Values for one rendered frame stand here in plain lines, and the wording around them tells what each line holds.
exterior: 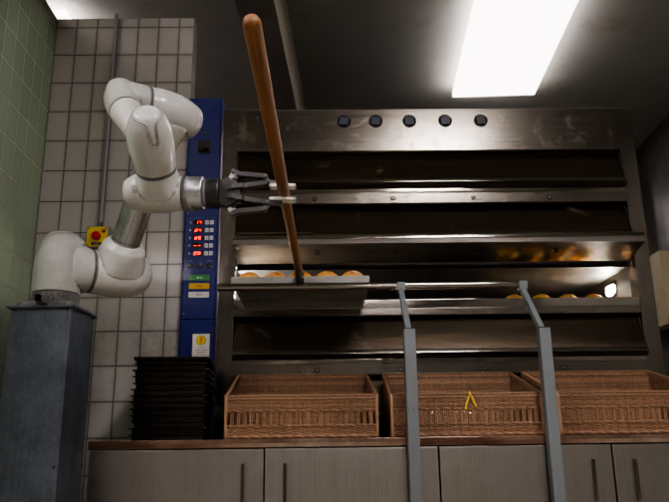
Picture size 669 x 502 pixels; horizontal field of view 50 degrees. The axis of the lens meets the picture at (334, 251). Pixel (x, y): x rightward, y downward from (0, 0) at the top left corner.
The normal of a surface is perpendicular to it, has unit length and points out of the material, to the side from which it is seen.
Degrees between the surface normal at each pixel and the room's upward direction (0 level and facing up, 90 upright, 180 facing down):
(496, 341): 70
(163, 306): 90
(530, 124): 90
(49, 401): 90
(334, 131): 90
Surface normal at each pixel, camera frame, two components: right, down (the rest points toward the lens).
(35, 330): -0.04, -0.26
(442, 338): 0.00, -0.58
